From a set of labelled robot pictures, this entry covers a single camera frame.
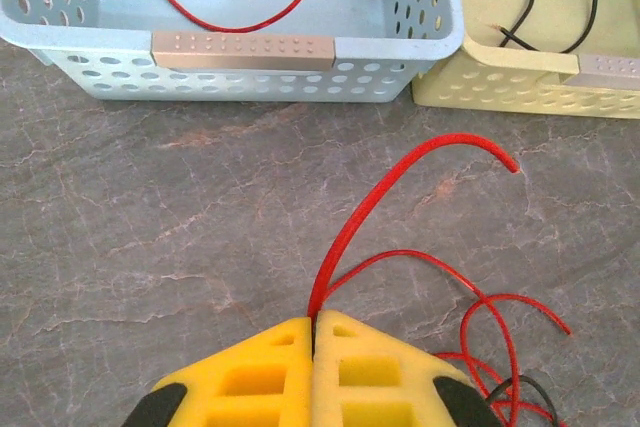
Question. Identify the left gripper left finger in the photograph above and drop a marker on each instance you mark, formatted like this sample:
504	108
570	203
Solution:
250	367

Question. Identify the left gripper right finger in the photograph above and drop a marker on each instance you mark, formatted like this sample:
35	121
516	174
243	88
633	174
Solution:
380	372

